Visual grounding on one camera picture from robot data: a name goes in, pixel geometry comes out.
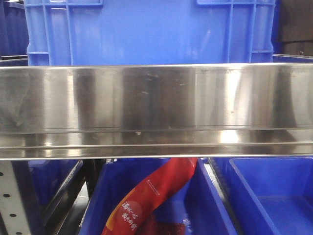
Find large blue plastic crate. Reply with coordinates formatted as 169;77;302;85
24;0;275;66

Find perforated grey rack upright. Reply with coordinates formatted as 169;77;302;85
0;161;31;235

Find blue bin lower left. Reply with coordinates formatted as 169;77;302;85
27;159;83;221

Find blue bin right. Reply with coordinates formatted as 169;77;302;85
212;157;313;235

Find blue bin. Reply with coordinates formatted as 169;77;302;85
212;157;313;235
27;159;83;221
79;159;237;235

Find red snack bag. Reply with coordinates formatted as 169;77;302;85
101;157;198;235

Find stainless steel shelf rail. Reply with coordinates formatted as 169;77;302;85
0;63;313;160

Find blue bin centre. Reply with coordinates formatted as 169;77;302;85
79;159;237;235

